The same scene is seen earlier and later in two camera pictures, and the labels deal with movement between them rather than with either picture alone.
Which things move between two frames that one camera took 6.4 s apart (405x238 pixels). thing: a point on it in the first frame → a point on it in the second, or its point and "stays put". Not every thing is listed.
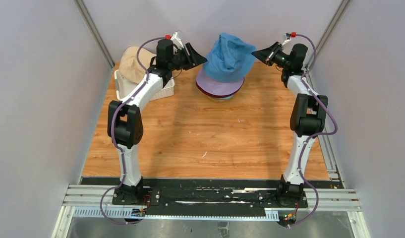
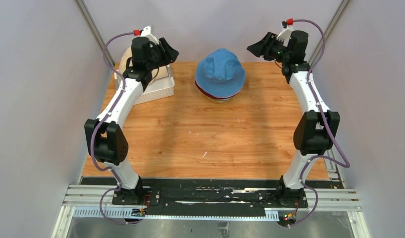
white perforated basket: [123, 87] stays put
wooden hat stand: [220, 99] stays put
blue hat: [229, 59] → [221, 74]
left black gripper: [195, 58] → [168, 54]
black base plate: [224, 193] stays put
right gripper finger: [267, 54] → [259, 48]
